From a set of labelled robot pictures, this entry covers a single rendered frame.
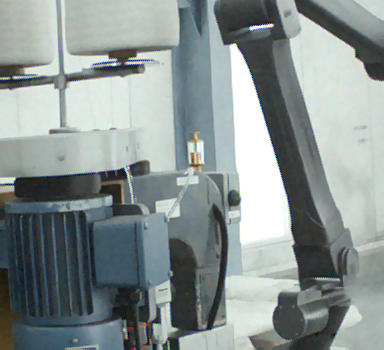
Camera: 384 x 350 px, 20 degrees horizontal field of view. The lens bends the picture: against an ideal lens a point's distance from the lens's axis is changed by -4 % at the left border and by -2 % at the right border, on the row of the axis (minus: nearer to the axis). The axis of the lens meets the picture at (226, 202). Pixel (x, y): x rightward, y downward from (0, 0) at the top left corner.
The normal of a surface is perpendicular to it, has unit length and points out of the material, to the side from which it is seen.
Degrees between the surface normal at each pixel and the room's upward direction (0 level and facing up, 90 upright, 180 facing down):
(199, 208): 90
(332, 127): 90
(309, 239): 111
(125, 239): 90
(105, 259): 90
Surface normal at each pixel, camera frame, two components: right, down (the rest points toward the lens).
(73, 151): 0.43, 0.07
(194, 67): -0.64, 0.09
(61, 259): 0.18, 0.07
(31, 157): -0.20, 0.09
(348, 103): 0.76, 0.01
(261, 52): -0.58, 0.43
